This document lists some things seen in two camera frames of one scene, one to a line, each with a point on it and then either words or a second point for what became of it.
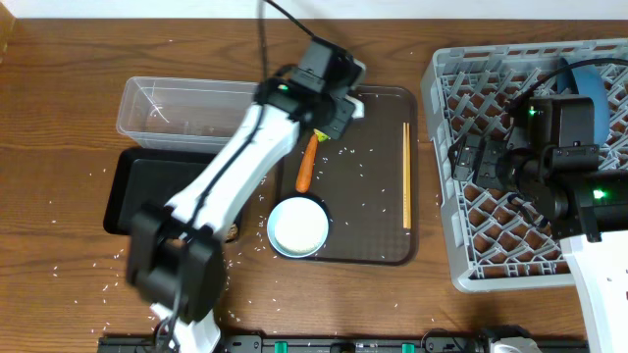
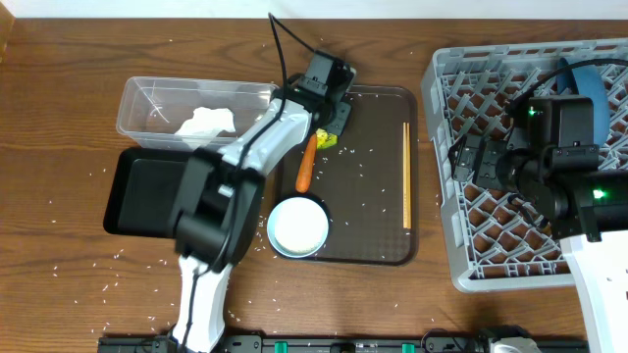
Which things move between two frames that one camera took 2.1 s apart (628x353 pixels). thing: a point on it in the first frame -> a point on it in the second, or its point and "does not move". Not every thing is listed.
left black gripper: (340, 121) does not move
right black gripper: (486, 167) does not move
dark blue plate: (588, 81) does not move
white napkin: (359, 108) -> (206, 126)
